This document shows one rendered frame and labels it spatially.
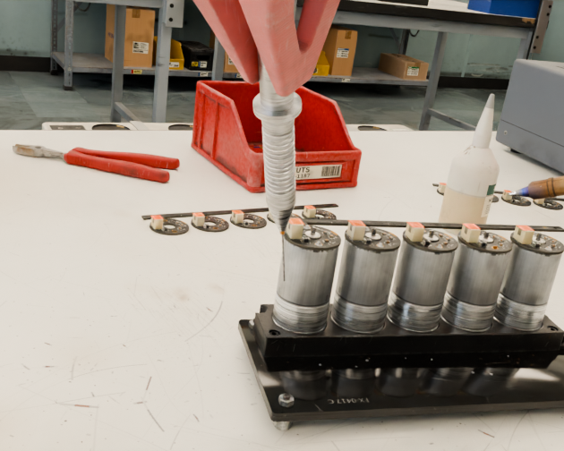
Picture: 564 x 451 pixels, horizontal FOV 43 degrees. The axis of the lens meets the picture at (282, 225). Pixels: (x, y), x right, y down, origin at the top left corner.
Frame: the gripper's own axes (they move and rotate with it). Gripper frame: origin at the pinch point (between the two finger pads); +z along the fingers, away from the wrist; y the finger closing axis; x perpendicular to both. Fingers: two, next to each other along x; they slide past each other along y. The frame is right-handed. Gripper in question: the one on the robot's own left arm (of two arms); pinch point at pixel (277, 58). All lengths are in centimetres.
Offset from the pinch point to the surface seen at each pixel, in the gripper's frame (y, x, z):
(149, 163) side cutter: 23.2, -11.7, 23.7
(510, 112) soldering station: 8, -48, 34
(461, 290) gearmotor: -5.1, -6.3, 13.8
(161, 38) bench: 165, -134, 120
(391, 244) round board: -2.4, -4.3, 10.7
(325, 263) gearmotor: -0.8, -1.6, 10.5
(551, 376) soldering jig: -10.1, -6.3, 16.3
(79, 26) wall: 336, -215, 208
